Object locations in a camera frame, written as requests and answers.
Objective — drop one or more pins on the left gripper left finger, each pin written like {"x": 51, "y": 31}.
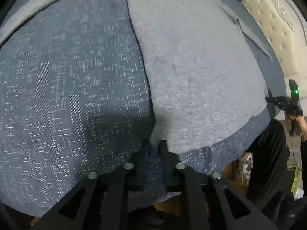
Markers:
{"x": 99, "y": 201}

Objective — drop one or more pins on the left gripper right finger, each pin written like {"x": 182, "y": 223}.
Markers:
{"x": 208, "y": 201}

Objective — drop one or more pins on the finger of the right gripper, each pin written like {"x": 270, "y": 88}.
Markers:
{"x": 273, "y": 100}

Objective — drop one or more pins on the grey sweatshirt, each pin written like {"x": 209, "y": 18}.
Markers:
{"x": 199, "y": 64}

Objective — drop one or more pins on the person's right hand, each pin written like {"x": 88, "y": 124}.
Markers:
{"x": 300, "y": 125}

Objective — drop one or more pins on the cream tufted headboard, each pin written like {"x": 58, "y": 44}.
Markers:
{"x": 285, "y": 29}

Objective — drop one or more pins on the dark blue bed sheet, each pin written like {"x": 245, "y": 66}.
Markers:
{"x": 60, "y": 88}

